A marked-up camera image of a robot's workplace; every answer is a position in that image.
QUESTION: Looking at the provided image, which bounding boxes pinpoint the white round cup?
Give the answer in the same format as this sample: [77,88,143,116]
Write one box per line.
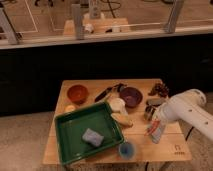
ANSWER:
[109,98,128,114]

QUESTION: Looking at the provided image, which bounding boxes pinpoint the grey rectangular block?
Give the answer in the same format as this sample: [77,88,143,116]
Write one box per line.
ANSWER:
[146,98,166,106]

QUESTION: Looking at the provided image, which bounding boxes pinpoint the yellow bread piece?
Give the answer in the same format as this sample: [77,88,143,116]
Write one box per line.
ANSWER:
[111,113,133,127]

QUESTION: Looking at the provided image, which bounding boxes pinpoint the purple bowl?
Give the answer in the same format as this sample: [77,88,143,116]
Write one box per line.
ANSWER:
[119,87,143,108]

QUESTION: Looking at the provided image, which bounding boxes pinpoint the grey metal post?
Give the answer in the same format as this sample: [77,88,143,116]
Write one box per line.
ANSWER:
[0,2,19,45]
[165,0,184,33]
[71,4,84,40]

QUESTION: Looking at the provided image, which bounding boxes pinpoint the orange bowl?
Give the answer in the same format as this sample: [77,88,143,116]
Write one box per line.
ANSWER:
[67,85,89,104]

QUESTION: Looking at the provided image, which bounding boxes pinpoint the dark red grapes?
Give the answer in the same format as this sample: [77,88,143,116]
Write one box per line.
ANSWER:
[149,83,169,98]

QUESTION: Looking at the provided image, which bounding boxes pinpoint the metal cup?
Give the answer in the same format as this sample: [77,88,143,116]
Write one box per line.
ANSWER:
[144,106,156,121]

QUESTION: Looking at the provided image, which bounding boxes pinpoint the background wooden table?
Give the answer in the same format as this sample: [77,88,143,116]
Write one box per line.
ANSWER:
[63,18,131,36]

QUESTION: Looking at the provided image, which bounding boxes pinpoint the black handled utensil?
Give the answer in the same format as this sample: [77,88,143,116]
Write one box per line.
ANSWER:
[94,83,127,102]

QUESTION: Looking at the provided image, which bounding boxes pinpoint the green plastic tray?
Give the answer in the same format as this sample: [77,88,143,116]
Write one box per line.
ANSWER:
[55,102,124,165]

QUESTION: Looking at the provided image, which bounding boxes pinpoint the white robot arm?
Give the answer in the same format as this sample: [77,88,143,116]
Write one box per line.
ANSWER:
[153,89,213,141]

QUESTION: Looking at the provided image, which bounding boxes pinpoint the black cable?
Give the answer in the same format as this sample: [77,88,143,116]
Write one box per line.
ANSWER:
[185,125,195,142]

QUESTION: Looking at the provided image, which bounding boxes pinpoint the blue cup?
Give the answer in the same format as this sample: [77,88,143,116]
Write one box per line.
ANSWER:
[118,141,135,159]

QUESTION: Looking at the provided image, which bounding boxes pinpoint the small yellow ball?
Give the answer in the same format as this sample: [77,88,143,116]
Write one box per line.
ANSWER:
[65,105,76,112]

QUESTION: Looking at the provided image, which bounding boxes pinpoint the blue grey sponge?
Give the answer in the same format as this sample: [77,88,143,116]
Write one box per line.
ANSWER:
[82,128,104,147]

